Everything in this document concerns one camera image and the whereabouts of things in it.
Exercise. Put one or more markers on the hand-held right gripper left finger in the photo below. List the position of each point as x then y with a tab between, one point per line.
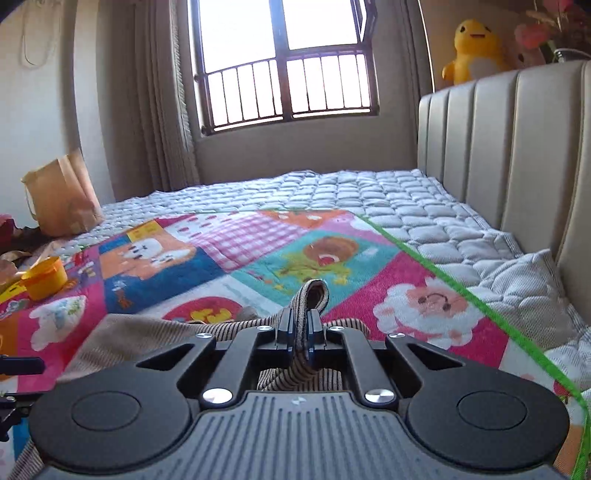
285	332

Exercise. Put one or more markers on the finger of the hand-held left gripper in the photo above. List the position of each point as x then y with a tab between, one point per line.
11	413
23	365

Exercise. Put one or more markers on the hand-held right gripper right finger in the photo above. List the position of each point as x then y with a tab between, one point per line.
316	332

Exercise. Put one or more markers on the striped brown knit garment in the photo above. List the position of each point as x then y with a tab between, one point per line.
138	332

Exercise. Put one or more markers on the yellow plastic container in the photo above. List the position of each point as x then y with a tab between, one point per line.
46	279

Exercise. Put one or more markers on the colourful printed blanket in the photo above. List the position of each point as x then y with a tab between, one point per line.
406	286

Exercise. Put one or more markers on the dark red cloth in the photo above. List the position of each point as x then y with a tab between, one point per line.
11	233

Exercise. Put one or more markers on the brown paper bag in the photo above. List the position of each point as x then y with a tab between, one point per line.
60	198

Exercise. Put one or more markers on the barred window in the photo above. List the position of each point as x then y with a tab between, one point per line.
281	92

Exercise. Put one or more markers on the beige curtain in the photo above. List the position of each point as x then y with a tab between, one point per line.
161	115

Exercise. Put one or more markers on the beige upholstered headboard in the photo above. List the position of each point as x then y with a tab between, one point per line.
508	161

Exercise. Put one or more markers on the yellow duck plush toy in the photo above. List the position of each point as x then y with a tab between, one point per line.
475	46

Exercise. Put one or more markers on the pink plush toy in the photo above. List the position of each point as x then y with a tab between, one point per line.
531	50

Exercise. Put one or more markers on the pink artificial flowers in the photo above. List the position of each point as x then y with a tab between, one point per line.
568	18

